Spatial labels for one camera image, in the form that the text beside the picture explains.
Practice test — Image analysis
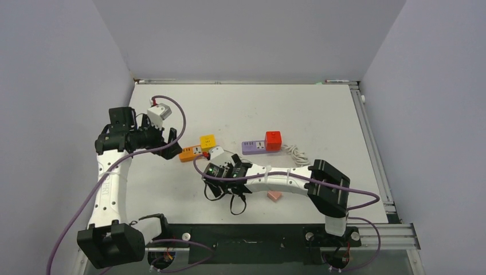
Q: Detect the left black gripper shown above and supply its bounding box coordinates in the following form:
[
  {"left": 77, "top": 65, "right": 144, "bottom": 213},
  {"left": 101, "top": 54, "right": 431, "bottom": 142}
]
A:
[{"left": 130, "top": 115, "right": 182, "bottom": 159}]

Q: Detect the orange power strip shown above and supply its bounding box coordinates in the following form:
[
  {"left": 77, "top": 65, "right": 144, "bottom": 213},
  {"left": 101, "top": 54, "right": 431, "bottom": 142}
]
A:
[{"left": 178, "top": 146, "right": 203, "bottom": 163}]

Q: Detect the purple power strip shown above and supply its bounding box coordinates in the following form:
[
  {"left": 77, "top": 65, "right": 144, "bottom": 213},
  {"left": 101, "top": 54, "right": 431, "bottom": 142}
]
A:
[{"left": 241, "top": 140, "right": 267, "bottom": 155}]

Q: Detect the yellow cube plug adapter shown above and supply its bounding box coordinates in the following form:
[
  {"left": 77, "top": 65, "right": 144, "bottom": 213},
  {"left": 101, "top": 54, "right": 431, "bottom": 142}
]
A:
[{"left": 199, "top": 134, "right": 217, "bottom": 152}]

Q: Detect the red cube plug adapter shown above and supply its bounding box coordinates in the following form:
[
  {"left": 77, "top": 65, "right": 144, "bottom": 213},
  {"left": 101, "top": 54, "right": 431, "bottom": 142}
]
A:
[{"left": 264, "top": 131, "right": 282, "bottom": 152}]

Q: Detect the pink cube plug adapter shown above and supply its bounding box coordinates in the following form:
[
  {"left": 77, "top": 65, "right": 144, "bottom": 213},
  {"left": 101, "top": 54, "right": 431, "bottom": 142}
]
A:
[{"left": 266, "top": 191, "right": 283, "bottom": 203}]

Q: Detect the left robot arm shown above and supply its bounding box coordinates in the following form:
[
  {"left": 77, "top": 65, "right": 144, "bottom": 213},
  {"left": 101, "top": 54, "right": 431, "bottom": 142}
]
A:
[{"left": 77, "top": 104, "right": 182, "bottom": 269}]

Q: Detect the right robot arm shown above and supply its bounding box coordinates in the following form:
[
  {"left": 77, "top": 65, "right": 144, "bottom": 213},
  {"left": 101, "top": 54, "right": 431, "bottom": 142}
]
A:
[{"left": 203, "top": 159, "right": 351, "bottom": 245}]

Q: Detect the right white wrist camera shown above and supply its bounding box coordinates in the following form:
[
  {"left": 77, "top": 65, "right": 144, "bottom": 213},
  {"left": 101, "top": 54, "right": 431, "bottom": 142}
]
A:
[{"left": 209, "top": 146, "right": 225, "bottom": 161}]

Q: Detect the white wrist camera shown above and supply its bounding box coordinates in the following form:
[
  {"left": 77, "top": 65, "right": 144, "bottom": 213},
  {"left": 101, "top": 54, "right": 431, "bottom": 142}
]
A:
[
  {"left": 147, "top": 104, "right": 172, "bottom": 130},
  {"left": 209, "top": 146, "right": 225, "bottom": 161}
]

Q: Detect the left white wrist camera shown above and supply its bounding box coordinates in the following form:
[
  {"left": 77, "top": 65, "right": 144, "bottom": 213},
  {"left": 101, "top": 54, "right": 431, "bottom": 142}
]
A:
[{"left": 147, "top": 104, "right": 172, "bottom": 130}]

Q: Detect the purple strip white cable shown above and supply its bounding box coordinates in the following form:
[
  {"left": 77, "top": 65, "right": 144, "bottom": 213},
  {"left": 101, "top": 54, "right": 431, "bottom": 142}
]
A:
[{"left": 281, "top": 144, "right": 311, "bottom": 168}]

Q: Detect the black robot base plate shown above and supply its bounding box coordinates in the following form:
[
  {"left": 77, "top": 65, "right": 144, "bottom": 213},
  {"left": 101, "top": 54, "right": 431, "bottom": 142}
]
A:
[{"left": 147, "top": 223, "right": 362, "bottom": 269}]

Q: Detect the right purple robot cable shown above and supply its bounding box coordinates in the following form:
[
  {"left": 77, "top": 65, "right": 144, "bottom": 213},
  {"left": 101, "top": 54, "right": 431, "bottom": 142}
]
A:
[{"left": 193, "top": 153, "right": 382, "bottom": 273}]

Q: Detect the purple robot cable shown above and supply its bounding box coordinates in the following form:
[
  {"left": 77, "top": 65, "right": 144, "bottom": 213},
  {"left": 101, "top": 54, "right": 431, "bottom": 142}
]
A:
[
  {"left": 193, "top": 153, "right": 382, "bottom": 273},
  {"left": 45, "top": 95, "right": 215, "bottom": 275}
]

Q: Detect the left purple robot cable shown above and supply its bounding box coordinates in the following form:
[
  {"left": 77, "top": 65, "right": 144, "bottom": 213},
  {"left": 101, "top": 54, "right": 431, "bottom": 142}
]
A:
[{"left": 45, "top": 95, "right": 215, "bottom": 275}]

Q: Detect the aluminium frame rail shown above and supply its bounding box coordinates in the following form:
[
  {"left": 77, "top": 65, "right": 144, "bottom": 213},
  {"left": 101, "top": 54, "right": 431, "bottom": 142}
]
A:
[{"left": 145, "top": 222, "right": 420, "bottom": 251}]

